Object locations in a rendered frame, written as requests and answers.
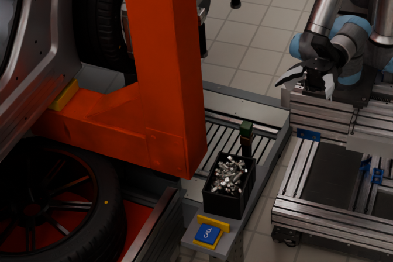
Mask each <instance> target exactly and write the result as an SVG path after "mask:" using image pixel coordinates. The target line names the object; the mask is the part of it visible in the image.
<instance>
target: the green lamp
mask: <svg viewBox="0 0 393 262"><path fill-rule="evenodd" d="M239 130H240V135H244V136H248V137H249V136H250V135H251V133H252V131H253V123H252V122H248V121H245V120H244V121H243V122H242V123H241V125H240V127H239Z"/></svg>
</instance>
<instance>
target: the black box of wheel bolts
mask: <svg viewBox="0 0 393 262"><path fill-rule="evenodd" d="M255 181H256V159H255V158H250V157H245V156H239V155H235V154H230V153H224V152H221V151H219V153H218V155H217V157H216V159H215V162H214V164H213V166H212V168H211V171H210V173H209V175H208V178H207V180H206V182H205V185H204V187H203V189H202V196H203V203H204V212H205V213H210V214H213V215H218V216H223V217H226V218H231V219H236V220H241V219H242V216H243V213H244V210H245V208H246V205H247V202H248V200H249V197H250V194H251V191H252V189H253V186H254V183H255Z"/></svg>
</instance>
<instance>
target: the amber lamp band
mask: <svg viewBox="0 0 393 262"><path fill-rule="evenodd" d="M252 141H253V133H251V135H250V137H249V138H246V137H242V135H240V144H242V145H245V146H250V145H251V143H252Z"/></svg>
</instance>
